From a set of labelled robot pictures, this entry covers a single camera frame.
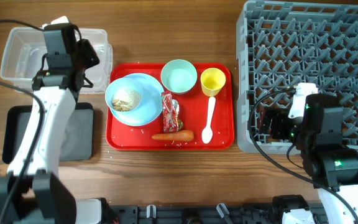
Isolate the light blue bowl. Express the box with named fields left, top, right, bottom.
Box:
left=105, top=77, right=143, bottom=113

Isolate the rice and food waste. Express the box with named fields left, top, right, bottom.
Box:
left=111, top=89, right=142, bottom=112

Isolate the yellow plastic cup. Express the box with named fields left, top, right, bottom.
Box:
left=200, top=68, right=226, bottom=96

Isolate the mint green bowl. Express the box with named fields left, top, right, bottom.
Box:
left=160, top=59, right=198, bottom=94

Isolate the red foil wrapper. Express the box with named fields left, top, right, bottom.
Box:
left=161, top=91, right=180, bottom=133

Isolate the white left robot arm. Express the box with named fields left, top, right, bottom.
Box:
left=0, top=22, right=109, bottom=223

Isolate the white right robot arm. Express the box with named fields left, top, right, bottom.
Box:
left=259, top=94, right=358, bottom=223

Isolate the grey dishwasher rack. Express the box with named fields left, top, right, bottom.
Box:
left=236, top=1, right=358, bottom=154

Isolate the clear plastic bin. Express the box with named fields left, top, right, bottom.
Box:
left=0, top=27, right=113, bottom=94

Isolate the white plastic spoon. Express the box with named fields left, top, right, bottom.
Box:
left=201, top=96, right=216, bottom=144

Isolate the red plastic tray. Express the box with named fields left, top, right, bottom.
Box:
left=106, top=63, right=235, bottom=151

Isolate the light blue plate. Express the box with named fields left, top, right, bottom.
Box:
left=110, top=73, right=163, bottom=126

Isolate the black tray bin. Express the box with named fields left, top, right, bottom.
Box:
left=2, top=102, right=94, bottom=164

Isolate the orange carrot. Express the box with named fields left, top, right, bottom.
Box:
left=152, top=130, right=194, bottom=142

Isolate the brown food scrap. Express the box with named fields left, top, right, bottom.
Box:
left=178, top=119, right=183, bottom=130

